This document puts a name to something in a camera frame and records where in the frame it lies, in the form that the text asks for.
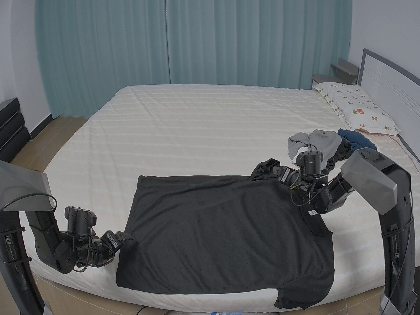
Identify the grey garment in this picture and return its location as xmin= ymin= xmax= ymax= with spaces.
xmin=288 ymin=129 xmax=342 ymax=164

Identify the black chest of drawers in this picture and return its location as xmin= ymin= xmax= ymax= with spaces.
xmin=0 ymin=98 xmax=33 ymax=163

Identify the blue-green curtain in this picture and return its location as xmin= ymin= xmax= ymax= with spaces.
xmin=35 ymin=0 xmax=171 ymax=119
xmin=166 ymin=0 xmax=354 ymax=89

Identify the bed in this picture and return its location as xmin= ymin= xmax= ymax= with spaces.
xmin=26 ymin=49 xmax=420 ymax=312

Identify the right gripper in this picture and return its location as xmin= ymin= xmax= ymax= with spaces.
xmin=278 ymin=165 xmax=301 ymax=186

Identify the grey bedside table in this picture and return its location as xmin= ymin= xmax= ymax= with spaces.
xmin=312 ymin=58 xmax=360 ymax=89

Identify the dark blue garment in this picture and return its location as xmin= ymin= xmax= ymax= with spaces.
xmin=338 ymin=128 xmax=378 ymax=153

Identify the black T-shirt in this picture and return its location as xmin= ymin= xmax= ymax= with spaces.
xmin=115 ymin=159 xmax=335 ymax=310

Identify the black cable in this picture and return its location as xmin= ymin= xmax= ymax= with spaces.
xmin=0 ymin=193 xmax=57 ymax=211

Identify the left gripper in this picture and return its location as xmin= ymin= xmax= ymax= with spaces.
xmin=103 ymin=230 xmax=128 ymax=253

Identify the white printed pillow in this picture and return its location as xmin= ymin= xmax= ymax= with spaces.
xmin=312 ymin=82 xmax=399 ymax=134

